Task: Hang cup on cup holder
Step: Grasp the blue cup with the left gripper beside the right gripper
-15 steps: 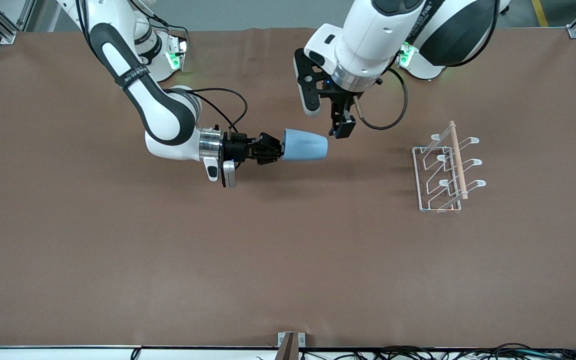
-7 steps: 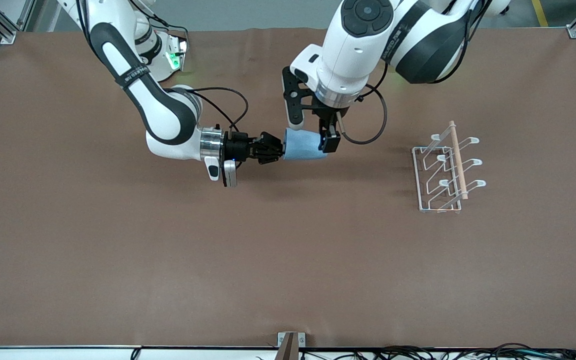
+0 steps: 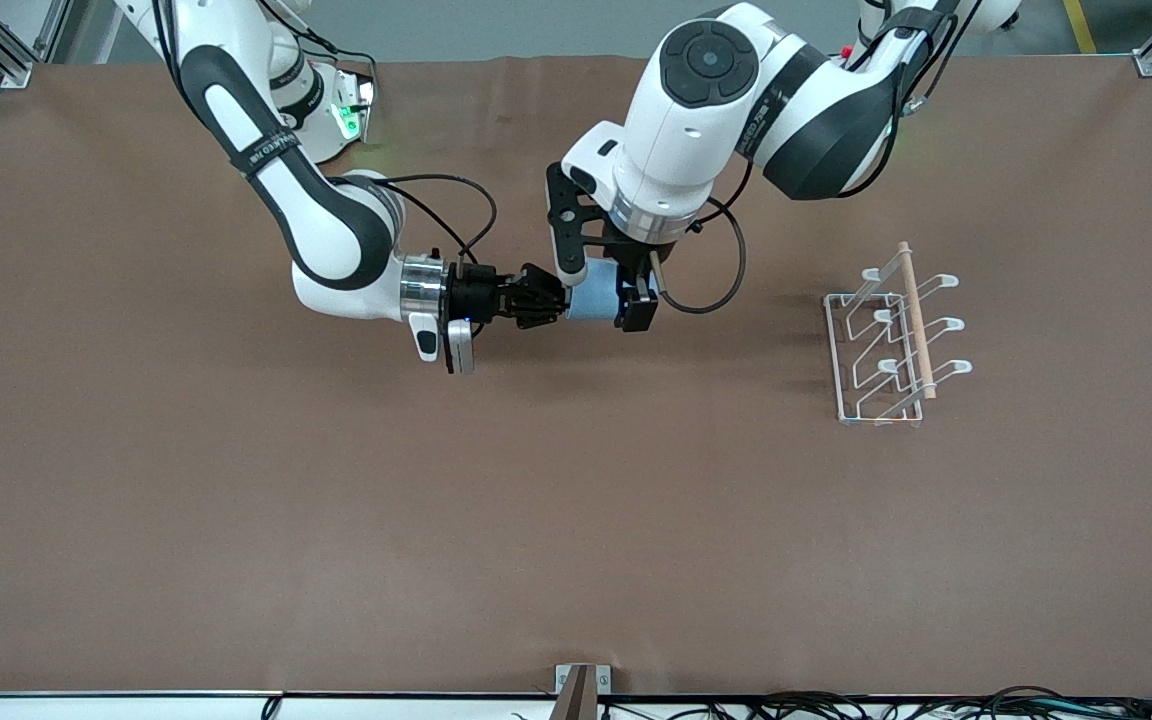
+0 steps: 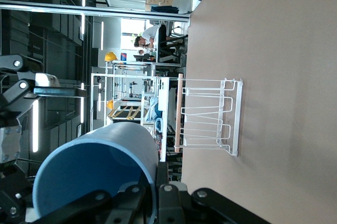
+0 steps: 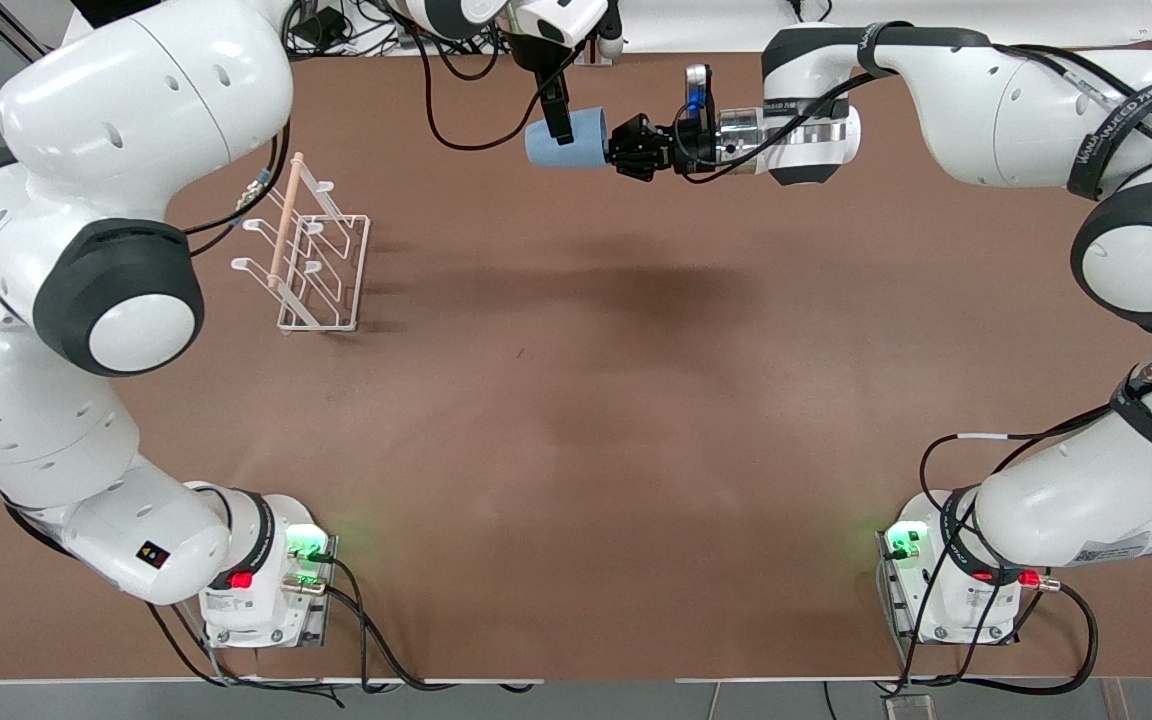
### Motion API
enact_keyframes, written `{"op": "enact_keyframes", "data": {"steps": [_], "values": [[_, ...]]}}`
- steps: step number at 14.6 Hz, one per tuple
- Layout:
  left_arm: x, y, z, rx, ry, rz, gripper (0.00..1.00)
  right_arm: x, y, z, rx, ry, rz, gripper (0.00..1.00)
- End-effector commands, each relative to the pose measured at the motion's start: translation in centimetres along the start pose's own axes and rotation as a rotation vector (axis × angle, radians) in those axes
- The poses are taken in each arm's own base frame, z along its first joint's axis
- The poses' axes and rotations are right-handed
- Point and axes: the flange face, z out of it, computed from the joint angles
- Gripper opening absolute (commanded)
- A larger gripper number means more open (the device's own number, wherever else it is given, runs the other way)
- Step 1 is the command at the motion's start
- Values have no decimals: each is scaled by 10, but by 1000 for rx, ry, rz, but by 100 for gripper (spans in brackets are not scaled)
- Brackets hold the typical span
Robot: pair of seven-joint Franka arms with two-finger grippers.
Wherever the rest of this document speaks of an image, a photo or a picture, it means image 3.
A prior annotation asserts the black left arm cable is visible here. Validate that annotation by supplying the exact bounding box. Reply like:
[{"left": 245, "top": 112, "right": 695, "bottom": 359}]
[{"left": 651, "top": 0, "right": 982, "bottom": 316}]

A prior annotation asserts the silver base connector plate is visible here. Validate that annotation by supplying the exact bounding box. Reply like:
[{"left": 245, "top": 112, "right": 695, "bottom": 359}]
[{"left": 336, "top": 75, "right": 377, "bottom": 143}]

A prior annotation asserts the blue plastic cup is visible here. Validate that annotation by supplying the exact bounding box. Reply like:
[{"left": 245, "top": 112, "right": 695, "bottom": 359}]
[{"left": 566, "top": 262, "right": 629, "bottom": 323}]

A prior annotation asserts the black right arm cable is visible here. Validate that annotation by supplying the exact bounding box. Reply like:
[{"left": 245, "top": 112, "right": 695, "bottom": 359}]
[{"left": 371, "top": 173, "right": 498, "bottom": 271}]

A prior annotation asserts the silver metal bracket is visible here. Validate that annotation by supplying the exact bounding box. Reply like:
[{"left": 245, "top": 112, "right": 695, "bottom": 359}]
[{"left": 555, "top": 664, "right": 612, "bottom": 696}]

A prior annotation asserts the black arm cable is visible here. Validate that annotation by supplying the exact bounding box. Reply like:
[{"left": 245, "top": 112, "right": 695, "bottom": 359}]
[
  {"left": 651, "top": 0, "right": 982, "bottom": 316},
  {"left": 371, "top": 173, "right": 498, "bottom": 271}
]

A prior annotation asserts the black cable bundle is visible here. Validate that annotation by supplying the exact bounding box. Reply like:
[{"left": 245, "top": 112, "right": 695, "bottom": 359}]
[{"left": 596, "top": 685, "right": 1152, "bottom": 720}]

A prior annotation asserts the brown table cover sheet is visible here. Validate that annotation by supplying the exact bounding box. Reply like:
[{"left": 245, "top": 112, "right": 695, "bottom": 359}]
[{"left": 0, "top": 52, "right": 1152, "bottom": 698}]

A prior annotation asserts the white wire cup holder rack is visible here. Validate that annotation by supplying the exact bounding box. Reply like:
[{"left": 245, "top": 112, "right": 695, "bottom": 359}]
[{"left": 824, "top": 240, "right": 974, "bottom": 429}]

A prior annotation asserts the black base cable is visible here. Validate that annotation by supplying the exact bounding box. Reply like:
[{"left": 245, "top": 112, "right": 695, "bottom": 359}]
[{"left": 296, "top": 25, "right": 379, "bottom": 86}]

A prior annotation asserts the brown post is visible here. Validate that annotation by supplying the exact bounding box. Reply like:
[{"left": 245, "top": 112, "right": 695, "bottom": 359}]
[{"left": 548, "top": 665, "right": 599, "bottom": 720}]

